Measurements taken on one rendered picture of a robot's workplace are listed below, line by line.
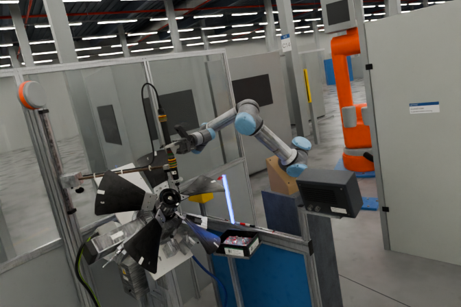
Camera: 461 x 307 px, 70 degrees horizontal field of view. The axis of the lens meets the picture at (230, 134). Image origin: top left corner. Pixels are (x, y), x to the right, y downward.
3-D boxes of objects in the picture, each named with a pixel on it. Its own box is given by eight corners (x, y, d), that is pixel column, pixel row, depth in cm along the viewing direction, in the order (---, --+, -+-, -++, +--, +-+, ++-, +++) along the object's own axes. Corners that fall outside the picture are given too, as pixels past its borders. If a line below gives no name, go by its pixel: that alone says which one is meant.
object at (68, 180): (61, 190, 189) (57, 176, 188) (68, 186, 196) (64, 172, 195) (77, 188, 187) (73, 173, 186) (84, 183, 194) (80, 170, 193)
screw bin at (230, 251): (215, 253, 189) (213, 242, 188) (229, 239, 203) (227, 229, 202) (248, 258, 178) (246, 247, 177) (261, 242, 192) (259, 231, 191)
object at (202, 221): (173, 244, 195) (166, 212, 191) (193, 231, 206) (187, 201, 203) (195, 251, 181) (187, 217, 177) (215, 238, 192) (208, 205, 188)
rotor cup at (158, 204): (179, 219, 180) (187, 207, 172) (154, 223, 172) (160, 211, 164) (172, 196, 188) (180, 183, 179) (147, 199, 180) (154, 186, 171)
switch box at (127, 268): (124, 292, 202) (115, 259, 199) (137, 284, 208) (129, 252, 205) (136, 300, 192) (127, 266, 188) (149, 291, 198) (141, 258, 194)
